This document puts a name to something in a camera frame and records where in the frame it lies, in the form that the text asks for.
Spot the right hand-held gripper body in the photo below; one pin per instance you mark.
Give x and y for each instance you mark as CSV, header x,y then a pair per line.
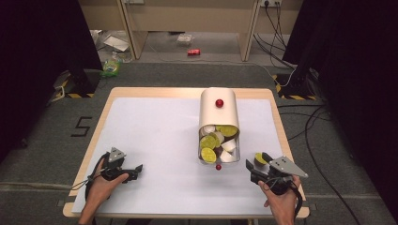
x,y
284,167

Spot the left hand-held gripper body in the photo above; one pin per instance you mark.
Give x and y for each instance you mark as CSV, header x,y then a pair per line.
x,y
114,159

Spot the lime slice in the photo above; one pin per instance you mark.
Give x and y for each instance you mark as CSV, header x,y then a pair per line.
x,y
259,158
215,138
228,130
208,155
208,142

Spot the clear drawer with red knob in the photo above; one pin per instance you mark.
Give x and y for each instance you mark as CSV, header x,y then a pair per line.
x,y
237,150

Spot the person's left hand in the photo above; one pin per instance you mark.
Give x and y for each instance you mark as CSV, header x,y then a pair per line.
x,y
101,187

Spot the person's right hand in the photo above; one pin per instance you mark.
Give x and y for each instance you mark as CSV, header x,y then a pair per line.
x,y
283,206

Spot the white paper sheet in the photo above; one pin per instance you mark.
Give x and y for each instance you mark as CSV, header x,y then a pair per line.
x,y
162,162

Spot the white food piece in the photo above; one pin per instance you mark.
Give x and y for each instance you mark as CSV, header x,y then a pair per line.
x,y
208,128
220,136
226,157
230,145

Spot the black stand base striped tape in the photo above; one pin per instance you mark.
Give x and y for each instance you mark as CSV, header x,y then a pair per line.
x,y
294,87
81,84

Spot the green plastic bag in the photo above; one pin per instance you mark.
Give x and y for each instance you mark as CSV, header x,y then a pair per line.
x,y
111,67

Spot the black curtain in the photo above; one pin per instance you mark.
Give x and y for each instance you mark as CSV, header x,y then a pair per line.
x,y
359,78
37,62

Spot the white paper packet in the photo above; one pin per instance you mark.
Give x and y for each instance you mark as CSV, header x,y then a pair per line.
x,y
116,42

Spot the red drink can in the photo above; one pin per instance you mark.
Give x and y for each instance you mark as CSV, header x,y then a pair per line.
x,y
194,52

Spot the clear plastic container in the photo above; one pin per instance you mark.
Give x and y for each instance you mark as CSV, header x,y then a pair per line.
x,y
184,39

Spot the beige wooden desk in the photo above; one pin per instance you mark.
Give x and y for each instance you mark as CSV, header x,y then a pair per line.
x,y
194,15

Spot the white wall power outlet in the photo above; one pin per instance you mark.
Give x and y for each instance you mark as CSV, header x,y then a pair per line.
x,y
271,2

